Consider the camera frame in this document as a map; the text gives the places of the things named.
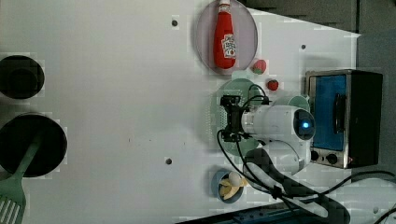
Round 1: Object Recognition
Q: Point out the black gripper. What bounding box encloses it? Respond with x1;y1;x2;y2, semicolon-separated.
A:
220;95;249;143

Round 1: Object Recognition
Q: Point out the mint green strainer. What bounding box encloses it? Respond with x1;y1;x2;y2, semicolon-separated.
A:
206;71;263;156

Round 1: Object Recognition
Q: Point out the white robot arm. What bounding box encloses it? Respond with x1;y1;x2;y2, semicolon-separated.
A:
217;95;351;224

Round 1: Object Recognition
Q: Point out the blue small bowl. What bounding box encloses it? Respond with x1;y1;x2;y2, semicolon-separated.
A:
210;169;245;203

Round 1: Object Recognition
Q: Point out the peeled banana toy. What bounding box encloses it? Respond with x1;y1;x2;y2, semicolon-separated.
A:
219;172;248;200

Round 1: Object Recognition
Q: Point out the red strawberry toy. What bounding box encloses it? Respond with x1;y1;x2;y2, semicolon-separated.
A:
267;79;279;91

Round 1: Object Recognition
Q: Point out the pink strawberry toy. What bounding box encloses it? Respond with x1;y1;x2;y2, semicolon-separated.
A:
252;60;267;75

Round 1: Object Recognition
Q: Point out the mint green cup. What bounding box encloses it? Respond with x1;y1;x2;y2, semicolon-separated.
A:
274;95;310;110

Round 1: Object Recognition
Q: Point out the red ketchup bottle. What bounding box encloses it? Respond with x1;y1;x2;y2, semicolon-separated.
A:
213;0;236;69

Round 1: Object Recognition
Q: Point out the grey round plate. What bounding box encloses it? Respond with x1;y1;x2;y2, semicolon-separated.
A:
194;0;258;76

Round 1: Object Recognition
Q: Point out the silver black toaster oven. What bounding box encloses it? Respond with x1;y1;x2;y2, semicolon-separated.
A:
305;69;383;169

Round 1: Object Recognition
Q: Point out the black frying pan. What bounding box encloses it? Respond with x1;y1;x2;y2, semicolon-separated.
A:
0;113;68;178

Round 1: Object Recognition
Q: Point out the black round pot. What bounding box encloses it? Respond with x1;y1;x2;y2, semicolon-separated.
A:
0;55;45;99

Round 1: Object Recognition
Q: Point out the mint green spatula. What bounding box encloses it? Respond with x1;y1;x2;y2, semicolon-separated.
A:
0;134;42;224

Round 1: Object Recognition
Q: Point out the blue metal frame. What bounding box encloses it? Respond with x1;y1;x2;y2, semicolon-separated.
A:
177;203;315;224

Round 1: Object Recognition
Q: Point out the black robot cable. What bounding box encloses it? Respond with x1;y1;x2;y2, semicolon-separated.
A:
216;83;396;224

